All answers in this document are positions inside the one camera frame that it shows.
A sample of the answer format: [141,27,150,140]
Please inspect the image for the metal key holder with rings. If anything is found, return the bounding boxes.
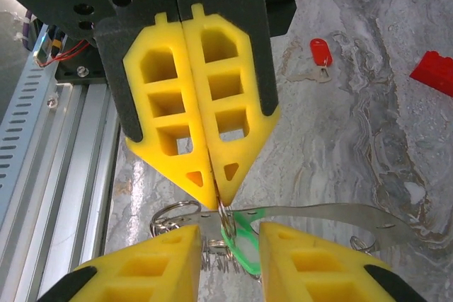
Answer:
[148,199,428,274]

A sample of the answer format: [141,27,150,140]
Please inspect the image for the green key tag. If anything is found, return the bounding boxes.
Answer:
[219,209,267,279]

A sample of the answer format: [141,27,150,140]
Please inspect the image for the thin red wire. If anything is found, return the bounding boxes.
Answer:
[38,38,93,69]

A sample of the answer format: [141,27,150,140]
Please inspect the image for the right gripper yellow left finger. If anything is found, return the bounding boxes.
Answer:
[35,225,202,302]

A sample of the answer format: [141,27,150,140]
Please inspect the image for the key with red tag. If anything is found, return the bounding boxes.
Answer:
[285,37,334,84]

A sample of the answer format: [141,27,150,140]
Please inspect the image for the small black circuit board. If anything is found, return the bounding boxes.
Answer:
[32,31,52,66]

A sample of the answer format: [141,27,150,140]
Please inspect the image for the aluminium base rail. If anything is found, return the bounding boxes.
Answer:
[0,81,123,257]

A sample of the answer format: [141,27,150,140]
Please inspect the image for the grey slotted cable duct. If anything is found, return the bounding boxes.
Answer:
[0,24,59,190]

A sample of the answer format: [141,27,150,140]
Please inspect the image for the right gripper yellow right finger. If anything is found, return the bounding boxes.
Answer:
[259,221,428,302]

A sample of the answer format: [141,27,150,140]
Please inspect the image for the red toy brick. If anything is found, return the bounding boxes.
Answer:
[409,50,453,98]

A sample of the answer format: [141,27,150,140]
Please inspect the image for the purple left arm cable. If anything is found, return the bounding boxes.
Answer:
[20,11,36,50]

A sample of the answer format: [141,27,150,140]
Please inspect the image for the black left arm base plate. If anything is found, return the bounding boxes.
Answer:
[55,42,107,86]

